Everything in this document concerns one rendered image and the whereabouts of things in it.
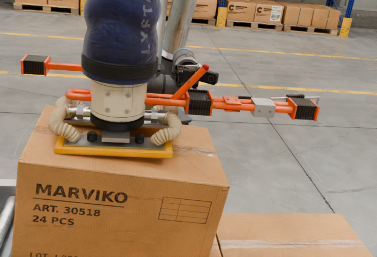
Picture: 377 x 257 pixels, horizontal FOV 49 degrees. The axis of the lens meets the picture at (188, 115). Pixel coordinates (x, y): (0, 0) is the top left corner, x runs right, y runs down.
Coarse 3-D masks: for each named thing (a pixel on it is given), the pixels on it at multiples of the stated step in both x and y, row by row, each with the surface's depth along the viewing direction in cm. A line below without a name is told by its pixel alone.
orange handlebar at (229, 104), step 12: (72, 96) 122; (84, 96) 123; (156, 96) 130; (168, 96) 130; (216, 108) 130; (228, 108) 130; (240, 108) 130; (252, 108) 131; (276, 108) 132; (288, 108) 133
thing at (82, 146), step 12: (60, 144) 118; (72, 144) 118; (84, 144) 119; (96, 144) 119; (108, 144) 120; (120, 144) 121; (132, 144) 122; (144, 144) 123; (168, 144) 126; (120, 156) 119; (132, 156) 120; (144, 156) 120; (156, 156) 121; (168, 156) 121
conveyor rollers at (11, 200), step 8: (8, 200) 167; (8, 208) 162; (0, 216) 158; (8, 216) 158; (0, 224) 153; (8, 224) 156; (0, 232) 149; (0, 240) 147; (0, 248) 146; (8, 256) 140
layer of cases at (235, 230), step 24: (240, 216) 173; (264, 216) 175; (288, 216) 177; (312, 216) 179; (336, 216) 180; (216, 240) 158; (240, 240) 159; (264, 240) 161; (288, 240) 162; (312, 240) 164; (336, 240) 165; (360, 240) 167
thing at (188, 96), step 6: (192, 90) 133; (198, 90) 134; (204, 90) 134; (186, 96) 127; (192, 96) 130; (198, 96) 131; (204, 96) 131; (210, 96) 129; (186, 102) 126; (192, 102) 125; (198, 102) 126; (204, 102) 126; (210, 102) 126; (186, 108) 127; (192, 108) 127; (198, 108) 127; (204, 108) 128; (210, 108) 128; (192, 114) 127; (198, 114) 127; (204, 114) 128; (210, 114) 129
